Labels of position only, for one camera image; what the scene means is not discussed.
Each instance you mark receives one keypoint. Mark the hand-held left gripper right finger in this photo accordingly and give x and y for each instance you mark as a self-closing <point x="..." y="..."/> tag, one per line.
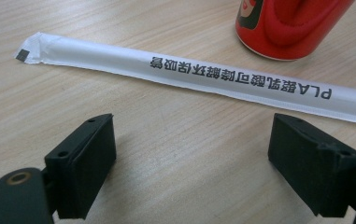
<point x="316" y="174"/>

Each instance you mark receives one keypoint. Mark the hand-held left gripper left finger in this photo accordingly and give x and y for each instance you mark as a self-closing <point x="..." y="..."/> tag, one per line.
<point x="79" y="168"/>

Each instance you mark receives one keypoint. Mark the white paper-wrapped straw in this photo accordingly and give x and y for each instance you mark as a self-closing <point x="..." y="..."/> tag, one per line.
<point x="104" y="57"/>

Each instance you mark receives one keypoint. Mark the red can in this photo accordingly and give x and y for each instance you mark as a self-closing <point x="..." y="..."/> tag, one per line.
<point x="291" y="31"/>

